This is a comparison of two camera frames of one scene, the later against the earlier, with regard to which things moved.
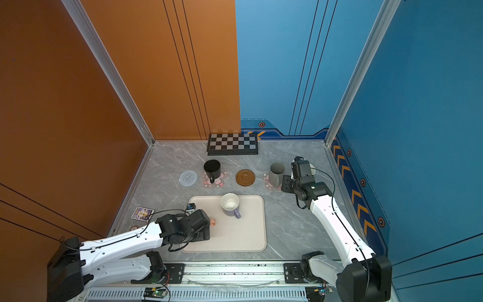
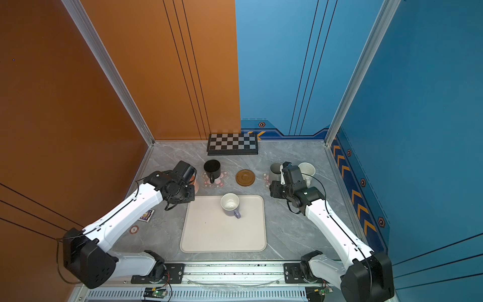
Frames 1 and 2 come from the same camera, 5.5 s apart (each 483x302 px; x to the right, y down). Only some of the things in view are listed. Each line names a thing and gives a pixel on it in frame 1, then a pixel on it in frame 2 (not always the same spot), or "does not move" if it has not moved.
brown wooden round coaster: x=245 y=177 does not move
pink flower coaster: x=219 y=182 does not move
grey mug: x=277 y=170 does not move
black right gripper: x=286 y=180 → x=274 y=190
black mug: x=212 y=169 does not move
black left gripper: x=204 y=235 → x=192 y=197
